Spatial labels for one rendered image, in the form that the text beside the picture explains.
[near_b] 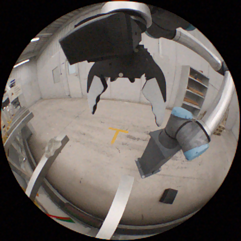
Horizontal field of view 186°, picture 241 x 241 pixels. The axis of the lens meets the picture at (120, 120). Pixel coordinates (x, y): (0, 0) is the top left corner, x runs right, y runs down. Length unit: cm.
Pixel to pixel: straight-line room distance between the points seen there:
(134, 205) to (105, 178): 52
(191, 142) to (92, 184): 107
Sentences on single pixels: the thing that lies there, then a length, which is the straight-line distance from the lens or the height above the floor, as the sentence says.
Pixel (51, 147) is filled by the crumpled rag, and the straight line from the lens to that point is 29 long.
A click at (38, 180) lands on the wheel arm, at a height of 85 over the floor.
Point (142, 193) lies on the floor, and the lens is 107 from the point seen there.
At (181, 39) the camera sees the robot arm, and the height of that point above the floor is 123.
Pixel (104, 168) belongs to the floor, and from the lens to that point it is 110.
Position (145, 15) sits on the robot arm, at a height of 114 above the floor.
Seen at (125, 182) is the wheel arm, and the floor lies 84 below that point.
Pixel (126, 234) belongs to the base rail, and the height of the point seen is 69.
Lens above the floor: 104
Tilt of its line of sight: 38 degrees down
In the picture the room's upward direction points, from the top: straight up
